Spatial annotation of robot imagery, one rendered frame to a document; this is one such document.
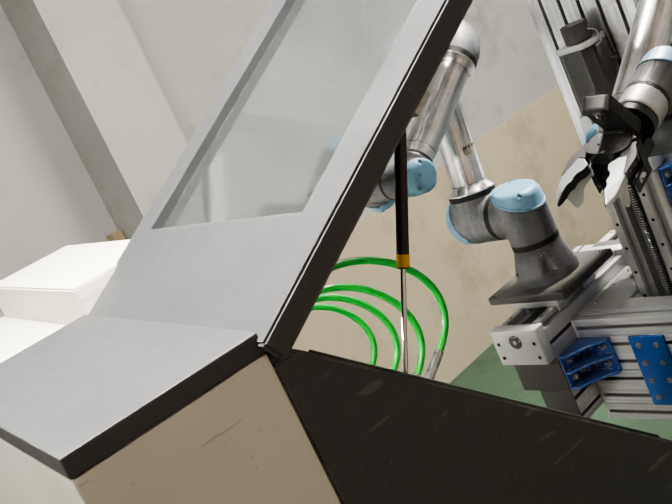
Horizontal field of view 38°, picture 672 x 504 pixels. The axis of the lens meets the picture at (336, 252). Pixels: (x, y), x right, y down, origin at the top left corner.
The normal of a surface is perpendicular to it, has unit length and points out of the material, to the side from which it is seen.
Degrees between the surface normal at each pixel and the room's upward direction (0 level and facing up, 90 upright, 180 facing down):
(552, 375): 90
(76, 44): 90
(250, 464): 90
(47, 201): 90
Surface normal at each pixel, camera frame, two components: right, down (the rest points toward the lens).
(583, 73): -0.66, 0.46
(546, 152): 0.64, -0.10
